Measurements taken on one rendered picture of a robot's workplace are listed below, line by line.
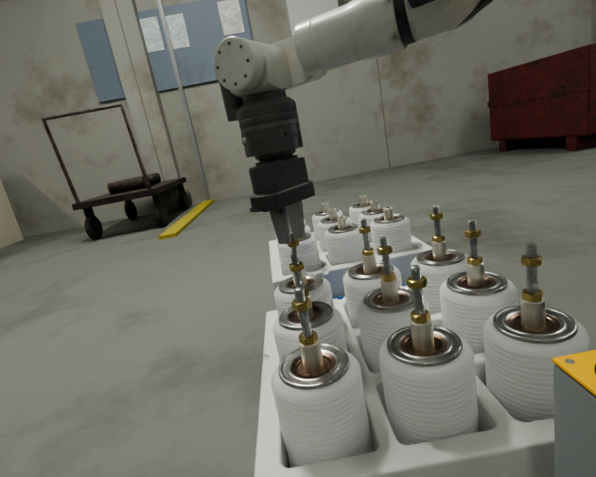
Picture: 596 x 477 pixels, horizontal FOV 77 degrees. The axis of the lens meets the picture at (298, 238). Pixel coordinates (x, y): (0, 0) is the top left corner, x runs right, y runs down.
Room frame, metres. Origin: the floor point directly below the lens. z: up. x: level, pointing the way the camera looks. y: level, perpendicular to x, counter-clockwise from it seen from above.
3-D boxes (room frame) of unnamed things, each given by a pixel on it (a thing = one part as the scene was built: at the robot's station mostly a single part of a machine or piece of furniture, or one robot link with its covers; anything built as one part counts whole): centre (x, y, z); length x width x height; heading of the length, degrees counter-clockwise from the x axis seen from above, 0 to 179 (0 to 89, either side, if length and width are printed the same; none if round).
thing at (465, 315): (0.47, -0.23, 0.16); 0.10 x 0.10 x 0.18
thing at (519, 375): (0.35, -0.23, 0.16); 0.10 x 0.10 x 0.18
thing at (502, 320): (0.35, -0.23, 0.25); 0.08 x 0.08 x 0.01
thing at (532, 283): (0.35, -0.23, 0.30); 0.01 x 0.01 x 0.08
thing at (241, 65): (0.58, 0.03, 0.57); 0.11 x 0.11 x 0.11; 60
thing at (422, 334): (0.35, -0.11, 0.26); 0.02 x 0.02 x 0.03
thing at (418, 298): (0.35, -0.11, 0.30); 0.01 x 0.01 x 0.08
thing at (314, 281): (0.58, 0.01, 0.25); 0.08 x 0.08 x 0.01
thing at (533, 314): (0.35, -0.23, 0.26); 0.02 x 0.02 x 0.03
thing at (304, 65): (0.58, -0.03, 0.59); 0.13 x 0.09 x 0.07; 60
